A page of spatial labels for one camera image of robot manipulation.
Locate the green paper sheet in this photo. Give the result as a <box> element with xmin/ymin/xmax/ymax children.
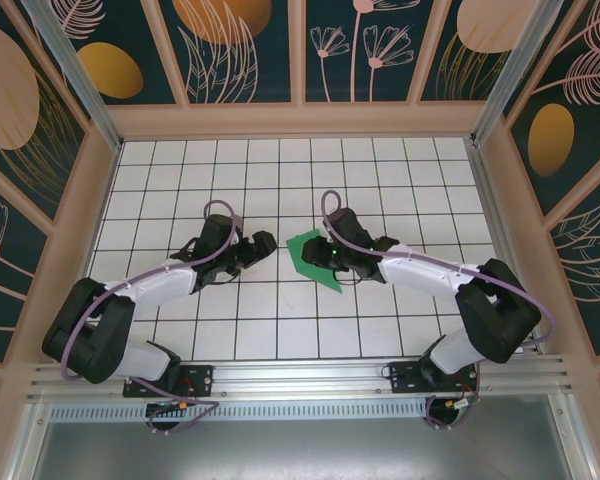
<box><xmin>285</xmin><ymin>228</ymin><xmax>343</xmax><ymax>294</ymax></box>

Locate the small black adapter board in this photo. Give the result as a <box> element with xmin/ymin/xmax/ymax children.
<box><xmin>146</xmin><ymin>398</ymin><xmax>194</xmax><ymax>417</ymax></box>

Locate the small white yellow connector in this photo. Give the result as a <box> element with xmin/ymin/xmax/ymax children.
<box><xmin>442</xmin><ymin>397</ymin><xmax>481</xmax><ymax>414</ymax></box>

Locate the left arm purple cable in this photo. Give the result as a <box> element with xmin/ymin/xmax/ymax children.
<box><xmin>59</xmin><ymin>199</ymin><xmax>244</xmax><ymax>435</ymax></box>

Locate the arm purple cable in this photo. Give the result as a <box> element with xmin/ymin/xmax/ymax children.
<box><xmin>320</xmin><ymin>188</ymin><xmax>556</xmax><ymax>432</ymax></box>
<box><xmin>59</xmin><ymin>199</ymin><xmax>244</xmax><ymax>435</ymax></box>

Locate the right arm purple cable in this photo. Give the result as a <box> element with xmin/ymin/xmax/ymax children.
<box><xmin>320</xmin><ymin>188</ymin><xmax>556</xmax><ymax>432</ymax></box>

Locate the long aluminium mounting rail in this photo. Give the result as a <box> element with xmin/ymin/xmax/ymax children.
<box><xmin>27</xmin><ymin>353</ymin><xmax>576</xmax><ymax>401</ymax></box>

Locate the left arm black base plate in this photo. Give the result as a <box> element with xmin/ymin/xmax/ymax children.
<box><xmin>123</xmin><ymin>363</ymin><xmax>215</xmax><ymax>399</ymax></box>

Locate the aluminium side rail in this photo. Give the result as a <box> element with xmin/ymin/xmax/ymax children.
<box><xmin>467</xmin><ymin>139</ymin><xmax>540</xmax><ymax>355</ymax></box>

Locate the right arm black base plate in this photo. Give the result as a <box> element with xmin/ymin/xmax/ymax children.
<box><xmin>388</xmin><ymin>360</ymin><xmax>480</xmax><ymax>395</ymax></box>

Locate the aluminium frame post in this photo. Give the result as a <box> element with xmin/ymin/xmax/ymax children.
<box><xmin>471</xmin><ymin>0</ymin><xmax>567</xmax><ymax>147</ymax></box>
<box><xmin>19</xmin><ymin>0</ymin><xmax>124</xmax><ymax>151</ymax></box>

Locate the grey slotted cable duct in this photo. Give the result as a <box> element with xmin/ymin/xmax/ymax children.
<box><xmin>49</xmin><ymin>403</ymin><xmax>431</xmax><ymax>423</ymax></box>

